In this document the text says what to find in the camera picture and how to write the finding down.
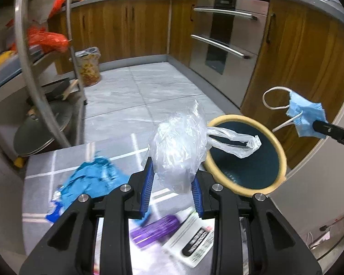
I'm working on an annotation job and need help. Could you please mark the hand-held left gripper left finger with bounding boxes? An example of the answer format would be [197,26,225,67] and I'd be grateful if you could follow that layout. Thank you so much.
[20,157,155,275]

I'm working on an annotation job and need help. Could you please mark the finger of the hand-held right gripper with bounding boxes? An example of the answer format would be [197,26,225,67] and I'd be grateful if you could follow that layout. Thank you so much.
[312,120,344,151]

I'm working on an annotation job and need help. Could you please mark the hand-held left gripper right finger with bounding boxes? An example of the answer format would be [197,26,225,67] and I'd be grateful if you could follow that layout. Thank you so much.
[191,172,323,275]

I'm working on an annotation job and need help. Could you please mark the blue face mask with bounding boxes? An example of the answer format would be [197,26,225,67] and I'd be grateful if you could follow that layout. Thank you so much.
[262,86,327,138]

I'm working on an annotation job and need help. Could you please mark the clear plastic bag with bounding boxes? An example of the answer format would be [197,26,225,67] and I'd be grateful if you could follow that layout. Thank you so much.
[147,100,261,194]

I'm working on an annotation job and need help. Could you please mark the dark bin with beige rim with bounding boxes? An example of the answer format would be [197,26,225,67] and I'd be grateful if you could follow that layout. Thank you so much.
[203,115,288,198]

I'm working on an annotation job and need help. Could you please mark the white card with black print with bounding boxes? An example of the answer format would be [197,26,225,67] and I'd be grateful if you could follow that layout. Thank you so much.
[162,213,215,268]

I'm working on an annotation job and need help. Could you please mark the purple tube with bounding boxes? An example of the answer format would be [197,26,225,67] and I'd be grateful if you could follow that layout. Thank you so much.
[130,214,180,249]

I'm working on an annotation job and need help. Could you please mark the blue crumpled glove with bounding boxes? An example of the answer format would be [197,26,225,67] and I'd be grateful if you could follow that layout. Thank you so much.
[46,155,151,225]

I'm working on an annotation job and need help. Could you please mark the grey mat with white lines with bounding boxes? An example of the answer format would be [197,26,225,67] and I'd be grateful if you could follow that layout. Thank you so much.
[21,137,276,275]

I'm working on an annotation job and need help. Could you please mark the steel pot lid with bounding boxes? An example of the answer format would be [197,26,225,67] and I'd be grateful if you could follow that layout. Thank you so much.
[13,103,75,158]

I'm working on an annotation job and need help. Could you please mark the yellow patterned waste bin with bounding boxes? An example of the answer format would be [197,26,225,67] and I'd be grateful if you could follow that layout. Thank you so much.
[75,47,102,87]

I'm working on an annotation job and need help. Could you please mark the stainless steel oven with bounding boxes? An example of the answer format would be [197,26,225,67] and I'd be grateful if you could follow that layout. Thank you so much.
[189,0,270,106]

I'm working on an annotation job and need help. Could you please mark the wooden kitchen cabinets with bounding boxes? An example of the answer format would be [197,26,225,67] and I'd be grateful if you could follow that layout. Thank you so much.
[47,0,344,169]

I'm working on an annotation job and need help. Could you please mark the large orange plastic bag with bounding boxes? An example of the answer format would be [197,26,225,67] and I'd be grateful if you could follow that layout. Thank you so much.
[26,26,71,53]

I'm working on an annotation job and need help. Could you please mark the metal shelf rack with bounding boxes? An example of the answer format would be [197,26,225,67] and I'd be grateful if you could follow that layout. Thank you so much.
[0,0,88,172]

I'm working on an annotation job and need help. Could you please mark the grey box with yellow lid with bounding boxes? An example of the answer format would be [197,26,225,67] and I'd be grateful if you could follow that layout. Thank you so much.
[0,50,29,92]

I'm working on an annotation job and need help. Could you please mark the small orange plastic bag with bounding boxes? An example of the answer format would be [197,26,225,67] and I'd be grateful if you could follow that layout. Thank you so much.
[49,0,66,18]

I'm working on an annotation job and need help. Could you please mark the wooden pot handle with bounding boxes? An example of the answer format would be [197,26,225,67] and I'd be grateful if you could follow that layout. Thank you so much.
[61,79,78,101]

